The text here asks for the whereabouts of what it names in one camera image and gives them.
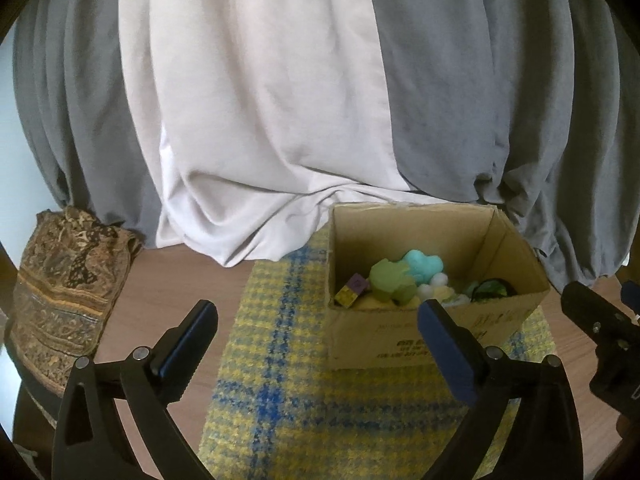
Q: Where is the white pompom plush toy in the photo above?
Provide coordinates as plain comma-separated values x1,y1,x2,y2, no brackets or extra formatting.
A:
416,272,471,307

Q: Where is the cardboard box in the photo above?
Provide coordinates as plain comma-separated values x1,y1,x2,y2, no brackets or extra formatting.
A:
326,204,550,370

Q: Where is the white bed sheet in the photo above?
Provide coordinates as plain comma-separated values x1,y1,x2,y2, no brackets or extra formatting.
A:
118,0,430,266

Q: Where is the grey bed blanket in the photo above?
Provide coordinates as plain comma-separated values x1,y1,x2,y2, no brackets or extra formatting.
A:
13,0,639,287

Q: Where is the teal cloud plush toy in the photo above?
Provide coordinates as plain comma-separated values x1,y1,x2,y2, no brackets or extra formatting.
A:
402,249,444,285

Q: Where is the green frog plush toy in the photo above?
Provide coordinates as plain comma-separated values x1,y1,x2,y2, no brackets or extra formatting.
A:
368,259,418,306

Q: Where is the yellow blue plaid mat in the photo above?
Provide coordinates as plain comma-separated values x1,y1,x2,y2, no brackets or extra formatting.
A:
198,231,466,479

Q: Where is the brown patterned cloth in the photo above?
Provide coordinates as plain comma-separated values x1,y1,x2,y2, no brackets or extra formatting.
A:
6,207,142,425

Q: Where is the colourful four cube block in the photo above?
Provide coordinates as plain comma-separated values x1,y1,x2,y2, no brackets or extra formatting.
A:
334,273,369,309

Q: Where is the black green ball toy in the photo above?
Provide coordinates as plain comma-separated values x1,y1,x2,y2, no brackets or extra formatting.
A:
464,278,518,302

